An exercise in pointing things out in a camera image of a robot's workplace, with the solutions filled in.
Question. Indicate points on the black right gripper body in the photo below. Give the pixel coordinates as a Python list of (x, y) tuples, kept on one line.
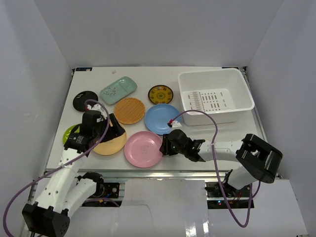
[(173, 150)]

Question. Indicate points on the blue round plate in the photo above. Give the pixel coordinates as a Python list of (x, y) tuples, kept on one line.
[(158, 116)]

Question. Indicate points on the lime green round plate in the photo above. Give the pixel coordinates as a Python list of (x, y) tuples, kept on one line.
[(69, 131)]

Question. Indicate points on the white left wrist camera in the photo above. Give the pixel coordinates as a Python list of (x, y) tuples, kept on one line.
[(95, 107)]

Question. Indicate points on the pale green rectangular dish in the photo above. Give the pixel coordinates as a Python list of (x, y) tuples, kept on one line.
[(118, 90)]

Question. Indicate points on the tan round plate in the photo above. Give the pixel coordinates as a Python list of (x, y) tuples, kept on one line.
[(111, 147)]

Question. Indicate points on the black round plate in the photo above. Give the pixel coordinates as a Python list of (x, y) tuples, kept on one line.
[(80, 99)]

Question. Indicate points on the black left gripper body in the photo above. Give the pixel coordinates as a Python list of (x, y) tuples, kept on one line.
[(114, 127)]

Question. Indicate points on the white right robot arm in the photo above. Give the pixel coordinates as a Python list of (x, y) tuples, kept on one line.
[(259, 160)]

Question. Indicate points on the pink round plate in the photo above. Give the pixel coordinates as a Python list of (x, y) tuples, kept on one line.
[(142, 149)]

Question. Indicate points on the yellow black patterned plate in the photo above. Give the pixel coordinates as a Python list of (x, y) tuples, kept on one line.
[(160, 94)]

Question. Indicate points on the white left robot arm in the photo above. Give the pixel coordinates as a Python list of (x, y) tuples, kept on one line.
[(66, 191)]

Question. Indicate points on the white plastic bin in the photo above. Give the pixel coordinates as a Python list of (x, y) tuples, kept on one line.
[(222, 93)]

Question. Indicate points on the aluminium table frame rail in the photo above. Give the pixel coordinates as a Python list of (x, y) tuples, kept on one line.
[(123, 174)]

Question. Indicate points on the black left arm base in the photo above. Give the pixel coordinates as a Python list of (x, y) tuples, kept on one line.
[(106, 196)]

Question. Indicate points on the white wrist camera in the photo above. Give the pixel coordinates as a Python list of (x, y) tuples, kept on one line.
[(174, 124), (95, 107)]

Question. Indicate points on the woven wicker round plate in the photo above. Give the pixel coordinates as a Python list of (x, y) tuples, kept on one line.
[(129, 110)]

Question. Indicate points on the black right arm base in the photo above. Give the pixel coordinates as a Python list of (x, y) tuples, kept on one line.
[(237, 199)]

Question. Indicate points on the blue label sticker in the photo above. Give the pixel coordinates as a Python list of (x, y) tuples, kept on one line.
[(83, 69)]

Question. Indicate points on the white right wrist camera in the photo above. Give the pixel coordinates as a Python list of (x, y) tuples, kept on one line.
[(174, 124)]

